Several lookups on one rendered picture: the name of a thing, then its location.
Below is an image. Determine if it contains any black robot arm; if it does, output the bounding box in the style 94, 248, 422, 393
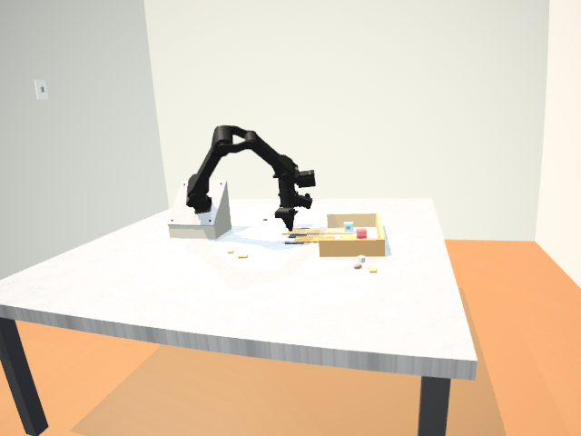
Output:
186, 125, 316, 214

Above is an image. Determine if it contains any long tan strip with blue lines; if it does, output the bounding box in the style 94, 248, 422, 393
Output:
282, 229, 320, 235

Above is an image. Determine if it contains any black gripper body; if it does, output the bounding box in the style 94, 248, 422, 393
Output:
274, 189, 297, 219

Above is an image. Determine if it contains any orange dotted strip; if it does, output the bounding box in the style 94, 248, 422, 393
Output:
294, 236, 319, 243

